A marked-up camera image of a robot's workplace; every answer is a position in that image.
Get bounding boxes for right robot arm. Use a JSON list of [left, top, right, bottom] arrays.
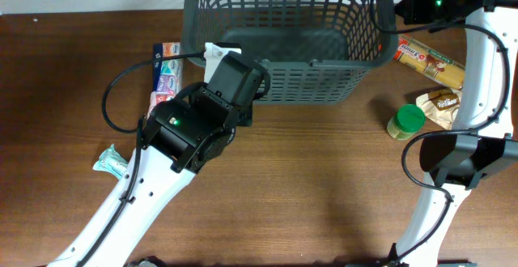
[[385, 0, 517, 266]]

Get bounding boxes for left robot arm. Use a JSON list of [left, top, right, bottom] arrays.
[[51, 52, 270, 266]]

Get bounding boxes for teal tissue packet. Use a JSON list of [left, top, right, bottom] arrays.
[[92, 144, 128, 180]]

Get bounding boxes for grey plastic shopping basket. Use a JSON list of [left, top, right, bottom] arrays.
[[180, 0, 398, 104]]

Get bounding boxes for spaghetti pasta package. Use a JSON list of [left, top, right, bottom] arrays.
[[394, 35, 465, 91]]

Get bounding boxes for crumpled beige snack bag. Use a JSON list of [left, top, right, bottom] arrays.
[[415, 88, 462, 130]]

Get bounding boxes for Kleenex tissue multipack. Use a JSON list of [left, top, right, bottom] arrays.
[[147, 42, 183, 116]]

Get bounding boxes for green lid Knorr jar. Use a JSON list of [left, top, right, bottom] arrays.
[[387, 104, 426, 140]]

